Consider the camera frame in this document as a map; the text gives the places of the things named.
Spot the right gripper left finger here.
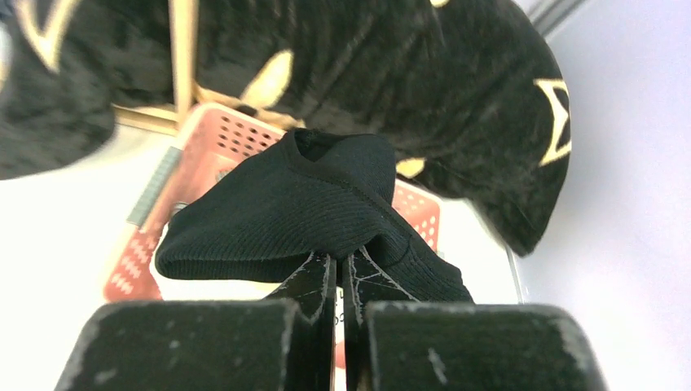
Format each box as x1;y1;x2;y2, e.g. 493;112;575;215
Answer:
56;255;337;390

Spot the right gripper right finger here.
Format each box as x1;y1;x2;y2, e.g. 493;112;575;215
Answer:
342;250;606;390

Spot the black floral blanket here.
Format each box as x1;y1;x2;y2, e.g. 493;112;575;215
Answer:
1;1;571;256

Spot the pink plastic basket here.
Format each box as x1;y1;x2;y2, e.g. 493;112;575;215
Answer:
103;103;439;302

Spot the black underwear beige waistband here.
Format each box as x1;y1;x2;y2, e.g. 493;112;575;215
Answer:
155;129;472;301

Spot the aluminium frame rail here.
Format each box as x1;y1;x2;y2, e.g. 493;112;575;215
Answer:
527;0;587;37

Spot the wooden clothes rack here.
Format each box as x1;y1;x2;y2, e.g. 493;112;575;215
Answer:
115;1;305;135

